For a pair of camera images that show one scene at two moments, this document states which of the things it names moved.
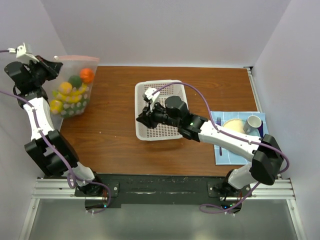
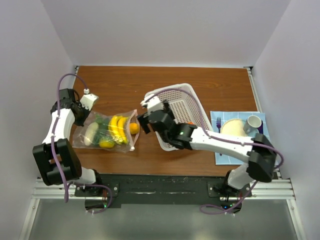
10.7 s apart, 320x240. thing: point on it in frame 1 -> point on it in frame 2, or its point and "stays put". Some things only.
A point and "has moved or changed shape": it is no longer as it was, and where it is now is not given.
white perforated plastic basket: [160, 131] has moved or changed shape
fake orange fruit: [65, 88] -> [134, 128]
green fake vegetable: [75, 81] -> [102, 132]
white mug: [252, 121] stays put
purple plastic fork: [219, 122] stays put
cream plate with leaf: [235, 124] stays put
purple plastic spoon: [261, 129] stays put
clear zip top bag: [69, 92] -> [116, 130]
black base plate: [183, 189] stays put
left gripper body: [40, 74] -> [83, 113]
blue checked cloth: [229, 156] stays put
